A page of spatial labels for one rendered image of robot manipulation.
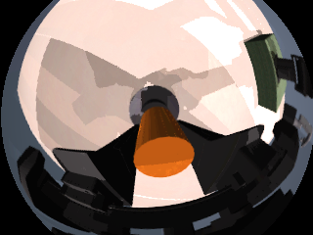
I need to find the orange knob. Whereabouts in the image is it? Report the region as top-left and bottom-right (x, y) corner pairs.
(133, 107), (195, 177)

